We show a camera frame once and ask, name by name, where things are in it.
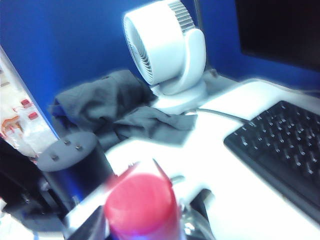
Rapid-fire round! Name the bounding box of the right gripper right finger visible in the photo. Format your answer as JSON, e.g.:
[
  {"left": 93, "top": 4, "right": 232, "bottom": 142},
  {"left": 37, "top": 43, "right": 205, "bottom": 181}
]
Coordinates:
[{"left": 153, "top": 159, "right": 216, "bottom": 226}]

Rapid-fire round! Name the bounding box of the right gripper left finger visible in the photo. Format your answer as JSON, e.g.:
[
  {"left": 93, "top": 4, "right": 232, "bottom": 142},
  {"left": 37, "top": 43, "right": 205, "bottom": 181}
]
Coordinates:
[{"left": 63, "top": 161, "right": 141, "bottom": 237}]

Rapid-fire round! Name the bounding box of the red bottle cap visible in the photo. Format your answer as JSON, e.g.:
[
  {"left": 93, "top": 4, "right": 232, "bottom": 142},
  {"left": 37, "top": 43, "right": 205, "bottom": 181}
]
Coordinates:
[{"left": 104, "top": 172, "right": 181, "bottom": 237}]

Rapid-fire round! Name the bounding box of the grey cloth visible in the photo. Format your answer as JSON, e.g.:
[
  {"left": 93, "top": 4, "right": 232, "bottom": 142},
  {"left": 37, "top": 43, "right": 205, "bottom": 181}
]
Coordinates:
[{"left": 48, "top": 69, "right": 199, "bottom": 151}]

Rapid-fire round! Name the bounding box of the black keyboard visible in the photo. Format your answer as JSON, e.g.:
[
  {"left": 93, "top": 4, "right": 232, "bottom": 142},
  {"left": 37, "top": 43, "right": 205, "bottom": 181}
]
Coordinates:
[{"left": 223, "top": 100, "right": 320, "bottom": 224}]

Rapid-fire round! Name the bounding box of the clear plastic snack bag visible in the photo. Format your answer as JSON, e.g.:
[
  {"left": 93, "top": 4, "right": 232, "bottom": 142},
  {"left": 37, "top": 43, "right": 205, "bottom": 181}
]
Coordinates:
[{"left": 0, "top": 44, "right": 60, "bottom": 159}]

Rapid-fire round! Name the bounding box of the black computer monitor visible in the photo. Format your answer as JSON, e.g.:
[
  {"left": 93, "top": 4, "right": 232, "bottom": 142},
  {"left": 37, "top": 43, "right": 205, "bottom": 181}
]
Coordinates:
[{"left": 234, "top": 0, "right": 320, "bottom": 74}]

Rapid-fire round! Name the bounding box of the black keyboard cable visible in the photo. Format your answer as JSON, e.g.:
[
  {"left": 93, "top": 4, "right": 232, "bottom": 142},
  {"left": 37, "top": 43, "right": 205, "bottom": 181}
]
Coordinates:
[{"left": 195, "top": 107, "right": 251, "bottom": 124}]

